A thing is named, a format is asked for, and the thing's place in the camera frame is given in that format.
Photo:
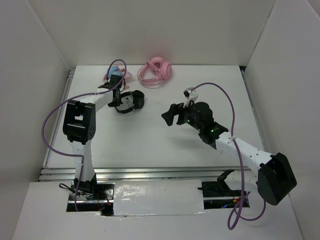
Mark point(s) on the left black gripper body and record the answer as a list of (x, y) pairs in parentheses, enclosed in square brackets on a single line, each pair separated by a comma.
[(116, 102)]

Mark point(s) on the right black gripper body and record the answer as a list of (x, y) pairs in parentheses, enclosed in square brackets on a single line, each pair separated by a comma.
[(186, 115)]

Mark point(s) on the black wired headphones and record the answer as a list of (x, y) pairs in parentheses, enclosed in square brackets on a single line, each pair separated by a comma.
[(135, 100)]

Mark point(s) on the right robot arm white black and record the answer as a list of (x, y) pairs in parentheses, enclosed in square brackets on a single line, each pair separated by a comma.
[(275, 177)]

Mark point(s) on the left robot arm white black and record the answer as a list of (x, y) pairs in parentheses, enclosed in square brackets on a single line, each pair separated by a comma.
[(80, 127)]

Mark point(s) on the pink blue cat-ear headphones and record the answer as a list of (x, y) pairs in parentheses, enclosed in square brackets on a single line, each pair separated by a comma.
[(113, 71)]

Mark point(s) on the pink gaming headphones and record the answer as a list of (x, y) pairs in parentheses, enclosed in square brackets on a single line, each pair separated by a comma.
[(159, 68)]

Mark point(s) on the white taped cover sheet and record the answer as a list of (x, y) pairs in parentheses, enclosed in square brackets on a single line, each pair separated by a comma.
[(158, 198)]

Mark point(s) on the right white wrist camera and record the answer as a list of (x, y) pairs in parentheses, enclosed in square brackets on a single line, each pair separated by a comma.
[(191, 97)]

